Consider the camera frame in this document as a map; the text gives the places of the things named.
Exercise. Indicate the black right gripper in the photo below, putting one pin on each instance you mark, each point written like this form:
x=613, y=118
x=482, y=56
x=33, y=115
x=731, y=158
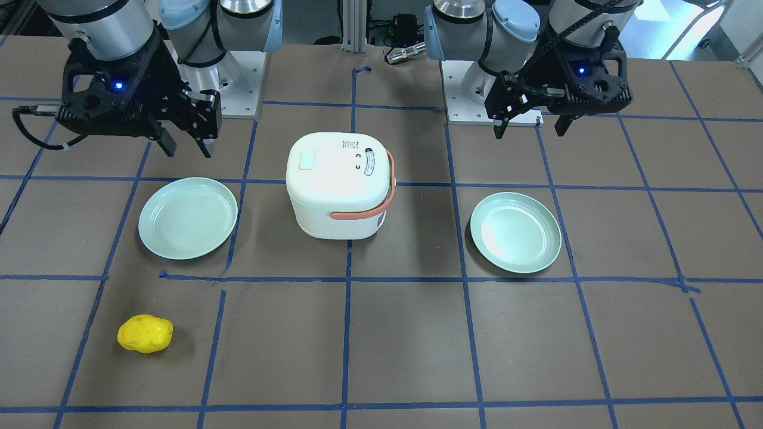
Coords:
x=162, y=77

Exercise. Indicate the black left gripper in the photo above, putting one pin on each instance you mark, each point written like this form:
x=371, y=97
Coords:
x=536, y=76

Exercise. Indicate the white rice cooker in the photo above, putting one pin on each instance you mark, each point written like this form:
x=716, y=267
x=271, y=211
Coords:
x=340, y=184

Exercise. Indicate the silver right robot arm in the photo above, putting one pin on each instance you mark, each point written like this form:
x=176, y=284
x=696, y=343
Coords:
x=197, y=33

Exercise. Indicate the green plate near left arm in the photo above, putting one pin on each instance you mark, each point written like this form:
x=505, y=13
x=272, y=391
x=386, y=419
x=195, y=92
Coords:
x=515, y=232

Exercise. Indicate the green plate near right arm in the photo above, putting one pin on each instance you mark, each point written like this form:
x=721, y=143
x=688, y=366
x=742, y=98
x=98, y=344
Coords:
x=188, y=218

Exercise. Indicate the yellow toy potato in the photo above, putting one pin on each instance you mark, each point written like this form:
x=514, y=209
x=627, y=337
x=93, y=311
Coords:
x=145, y=333

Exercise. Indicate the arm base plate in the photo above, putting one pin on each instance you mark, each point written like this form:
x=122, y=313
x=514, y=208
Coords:
x=238, y=78
x=465, y=95

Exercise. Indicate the aluminium frame post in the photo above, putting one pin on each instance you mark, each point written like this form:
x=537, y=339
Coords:
x=354, y=20

